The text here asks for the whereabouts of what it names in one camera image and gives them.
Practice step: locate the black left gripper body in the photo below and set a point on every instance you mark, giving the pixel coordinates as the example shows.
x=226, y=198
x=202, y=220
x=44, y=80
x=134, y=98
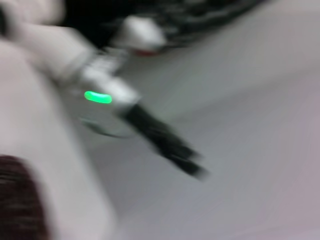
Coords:
x=147, y=130

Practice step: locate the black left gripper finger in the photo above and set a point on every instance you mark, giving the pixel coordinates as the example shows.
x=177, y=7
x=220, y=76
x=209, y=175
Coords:
x=192, y=170
x=188, y=152

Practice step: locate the dark brown woven plastic basket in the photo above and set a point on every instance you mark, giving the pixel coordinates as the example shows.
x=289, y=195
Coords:
x=17, y=200

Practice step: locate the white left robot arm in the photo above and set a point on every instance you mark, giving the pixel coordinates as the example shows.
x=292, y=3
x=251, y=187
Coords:
x=62, y=52

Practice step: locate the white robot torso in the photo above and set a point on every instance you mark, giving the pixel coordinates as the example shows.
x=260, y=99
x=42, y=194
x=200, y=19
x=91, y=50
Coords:
x=37, y=120

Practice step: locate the dark mesh object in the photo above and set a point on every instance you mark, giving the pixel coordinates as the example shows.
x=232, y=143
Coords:
x=200, y=17

